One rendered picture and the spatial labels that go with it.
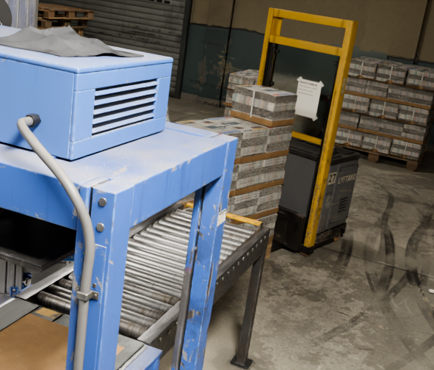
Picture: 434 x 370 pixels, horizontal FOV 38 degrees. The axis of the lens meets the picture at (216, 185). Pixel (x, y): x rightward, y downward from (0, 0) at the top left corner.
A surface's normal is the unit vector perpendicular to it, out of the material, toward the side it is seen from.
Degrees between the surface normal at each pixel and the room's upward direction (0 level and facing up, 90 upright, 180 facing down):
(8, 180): 90
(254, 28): 90
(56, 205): 90
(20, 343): 0
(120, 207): 90
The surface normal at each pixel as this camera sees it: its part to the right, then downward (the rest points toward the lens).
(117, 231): 0.92, 0.23
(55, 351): 0.14, -0.95
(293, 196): -0.64, 0.14
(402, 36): -0.37, 0.22
